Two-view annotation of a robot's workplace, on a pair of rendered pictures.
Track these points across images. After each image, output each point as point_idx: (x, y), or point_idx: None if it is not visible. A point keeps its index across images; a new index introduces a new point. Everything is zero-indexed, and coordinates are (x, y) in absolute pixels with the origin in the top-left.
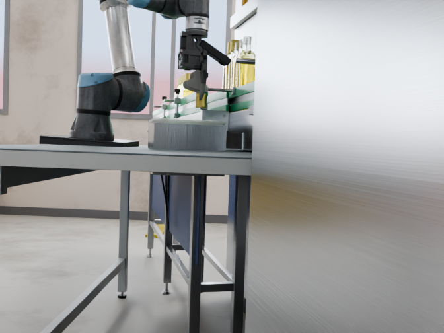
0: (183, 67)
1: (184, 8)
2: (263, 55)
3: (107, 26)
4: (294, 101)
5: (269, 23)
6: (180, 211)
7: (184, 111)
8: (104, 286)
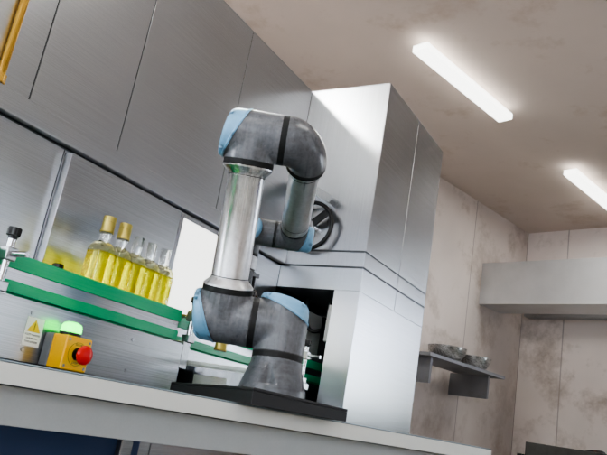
0: None
1: (256, 246)
2: (352, 376)
3: (259, 206)
4: (366, 403)
5: (358, 363)
6: None
7: (44, 294)
8: None
